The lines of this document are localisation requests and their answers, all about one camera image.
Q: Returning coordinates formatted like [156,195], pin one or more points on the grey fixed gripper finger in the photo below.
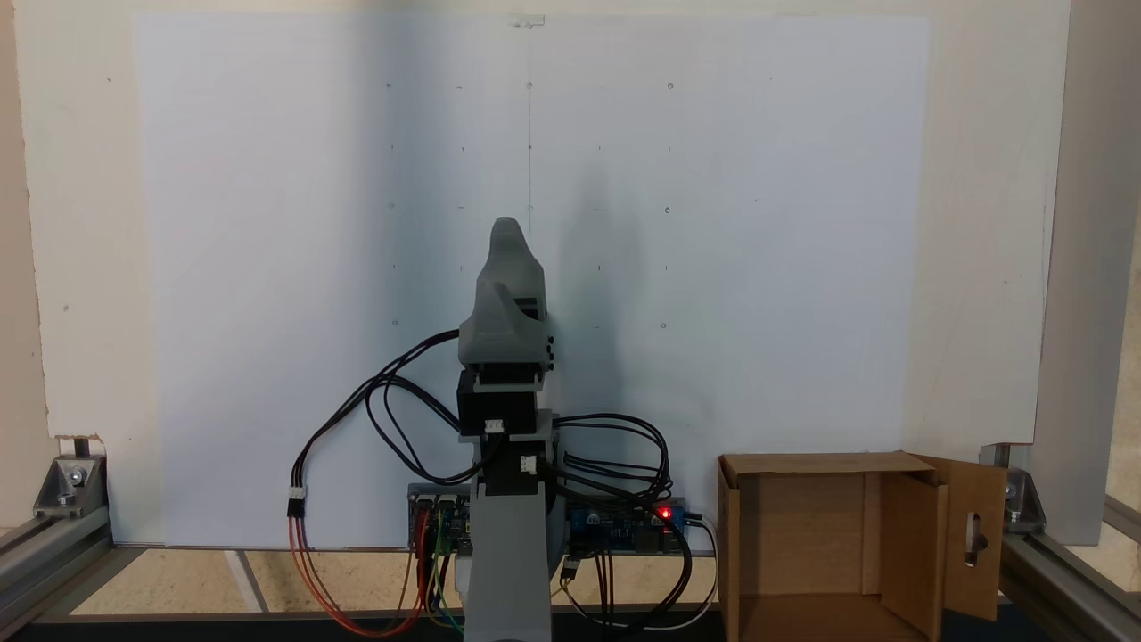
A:
[510,263]

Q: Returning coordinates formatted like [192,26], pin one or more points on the grey printed Koch robot arm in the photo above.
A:
[508,571]

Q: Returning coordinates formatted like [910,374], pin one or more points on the motor driver circuit board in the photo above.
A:
[450,522]

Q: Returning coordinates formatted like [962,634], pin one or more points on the blue power circuit board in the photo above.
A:
[615,526]

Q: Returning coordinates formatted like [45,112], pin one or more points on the large white paper sheet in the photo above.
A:
[267,267]

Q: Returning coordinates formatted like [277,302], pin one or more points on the open cardboard box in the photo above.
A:
[802,535]

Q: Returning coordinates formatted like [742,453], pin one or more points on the metal corner bracket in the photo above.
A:
[67,486]
[1021,504]

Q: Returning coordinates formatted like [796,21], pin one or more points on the aluminium frame rail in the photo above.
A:
[1070,588]
[45,562]

